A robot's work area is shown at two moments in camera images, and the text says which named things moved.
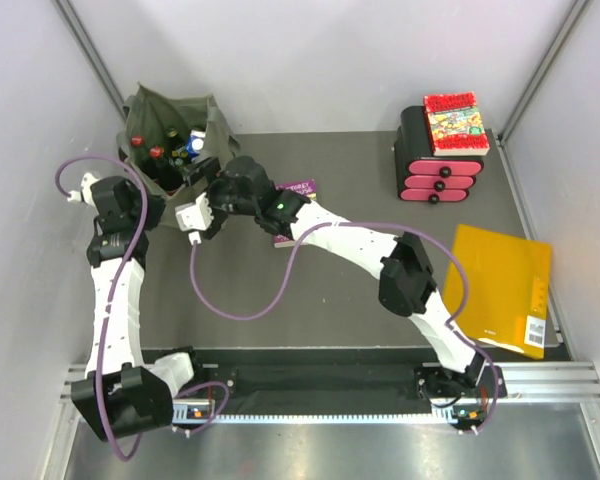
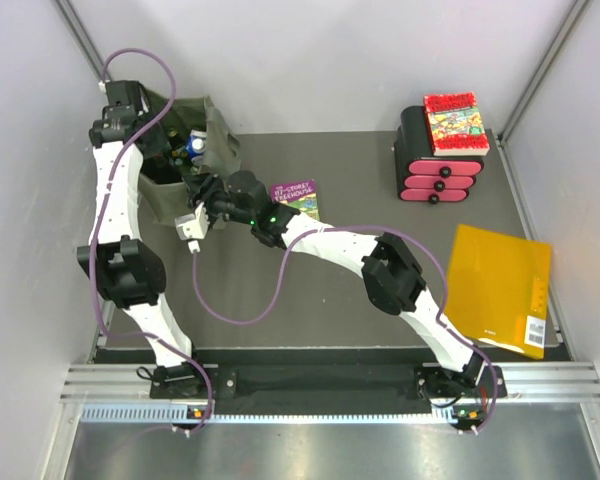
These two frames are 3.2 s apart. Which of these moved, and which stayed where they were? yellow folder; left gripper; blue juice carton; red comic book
Moved: left gripper
Stayed: yellow folder; blue juice carton; red comic book
